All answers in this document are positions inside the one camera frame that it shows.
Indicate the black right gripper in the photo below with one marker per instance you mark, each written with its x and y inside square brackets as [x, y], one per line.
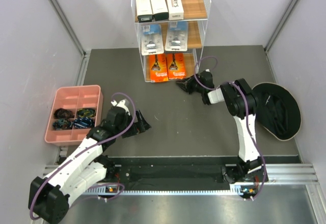
[186, 84]

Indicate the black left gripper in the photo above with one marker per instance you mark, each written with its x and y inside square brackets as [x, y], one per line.
[144, 126]

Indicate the orange Gillette Fusion box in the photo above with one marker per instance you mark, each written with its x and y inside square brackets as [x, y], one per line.
[176, 66]
[158, 71]

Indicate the blue Gillette blister pack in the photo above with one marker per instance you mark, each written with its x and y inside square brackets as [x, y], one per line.
[151, 40]
[177, 36]

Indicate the white Harry's logo box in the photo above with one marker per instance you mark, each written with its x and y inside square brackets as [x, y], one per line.
[175, 8]

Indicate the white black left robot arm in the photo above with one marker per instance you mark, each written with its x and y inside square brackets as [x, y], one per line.
[53, 195]

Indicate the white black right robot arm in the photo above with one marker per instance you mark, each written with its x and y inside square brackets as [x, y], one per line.
[241, 103]

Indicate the pink compartment tray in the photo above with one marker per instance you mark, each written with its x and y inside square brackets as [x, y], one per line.
[74, 112]

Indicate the black and beige bucket hat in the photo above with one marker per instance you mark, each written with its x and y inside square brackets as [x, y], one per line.
[277, 110]

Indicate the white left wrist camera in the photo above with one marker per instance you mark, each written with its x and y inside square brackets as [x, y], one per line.
[124, 103]

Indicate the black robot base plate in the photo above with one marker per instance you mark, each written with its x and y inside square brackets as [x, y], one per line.
[216, 169]

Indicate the white wire wooden shelf unit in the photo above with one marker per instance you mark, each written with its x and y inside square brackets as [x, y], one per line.
[196, 13]

